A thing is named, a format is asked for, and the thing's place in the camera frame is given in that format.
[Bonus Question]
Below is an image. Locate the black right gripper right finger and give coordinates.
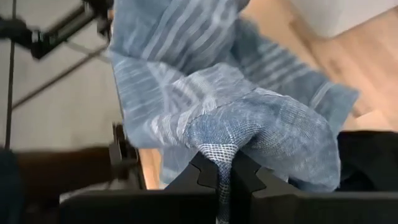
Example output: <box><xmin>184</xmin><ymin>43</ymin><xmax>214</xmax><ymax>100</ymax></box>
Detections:
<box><xmin>229</xmin><ymin>151</ymin><xmax>299</xmax><ymax>224</ymax></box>

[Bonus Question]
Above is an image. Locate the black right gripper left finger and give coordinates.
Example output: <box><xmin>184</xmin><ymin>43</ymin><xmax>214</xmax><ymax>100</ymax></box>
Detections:
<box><xmin>164</xmin><ymin>151</ymin><xmax>220</xmax><ymax>224</ymax></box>

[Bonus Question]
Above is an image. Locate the teal striped shirt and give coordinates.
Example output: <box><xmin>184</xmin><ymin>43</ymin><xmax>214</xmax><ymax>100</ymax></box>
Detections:
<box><xmin>108</xmin><ymin>0</ymin><xmax>360</xmax><ymax>224</ymax></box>

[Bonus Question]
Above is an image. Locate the black garment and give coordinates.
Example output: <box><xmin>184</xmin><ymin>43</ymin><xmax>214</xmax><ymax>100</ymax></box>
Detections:
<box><xmin>337</xmin><ymin>130</ymin><xmax>398</xmax><ymax>192</ymax></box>

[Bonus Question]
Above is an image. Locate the white plastic bin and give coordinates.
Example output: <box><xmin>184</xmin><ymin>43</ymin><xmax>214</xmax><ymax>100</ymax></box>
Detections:
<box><xmin>289</xmin><ymin>0</ymin><xmax>398</xmax><ymax>40</ymax></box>

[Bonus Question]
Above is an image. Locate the black metal table frame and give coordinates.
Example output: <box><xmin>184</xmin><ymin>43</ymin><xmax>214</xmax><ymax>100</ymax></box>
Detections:
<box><xmin>108</xmin><ymin>123</ymin><xmax>147</xmax><ymax>190</ymax></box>

